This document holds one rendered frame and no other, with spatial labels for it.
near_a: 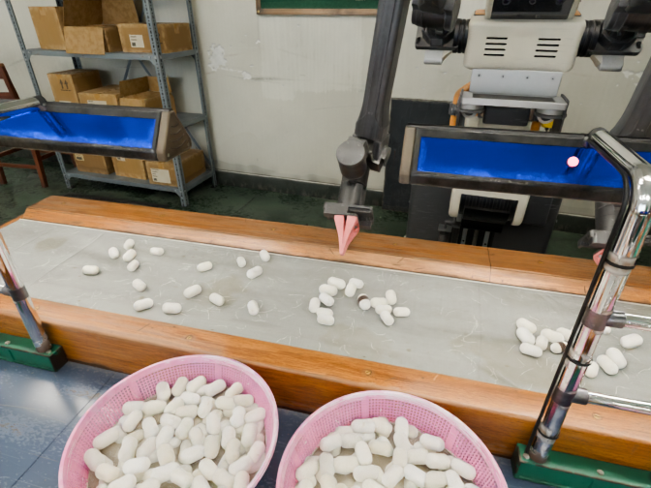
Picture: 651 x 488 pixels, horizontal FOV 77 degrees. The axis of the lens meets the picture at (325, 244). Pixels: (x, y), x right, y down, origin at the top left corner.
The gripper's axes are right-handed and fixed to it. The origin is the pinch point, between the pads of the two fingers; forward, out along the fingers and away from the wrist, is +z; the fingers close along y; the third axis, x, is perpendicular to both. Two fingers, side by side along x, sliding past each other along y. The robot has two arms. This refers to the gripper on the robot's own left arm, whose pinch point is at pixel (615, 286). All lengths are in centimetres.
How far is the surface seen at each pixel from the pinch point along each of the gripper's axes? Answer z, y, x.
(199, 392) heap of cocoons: 30, -65, -16
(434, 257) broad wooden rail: -5.0, -31.2, 10.3
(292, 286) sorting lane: 8, -60, 2
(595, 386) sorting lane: 18.4, -6.1, -6.1
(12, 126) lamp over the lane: -5, -102, -32
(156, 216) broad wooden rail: -8, -103, 12
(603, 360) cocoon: 14.0, -4.3, -4.5
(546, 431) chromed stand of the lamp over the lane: 25.9, -16.4, -17.8
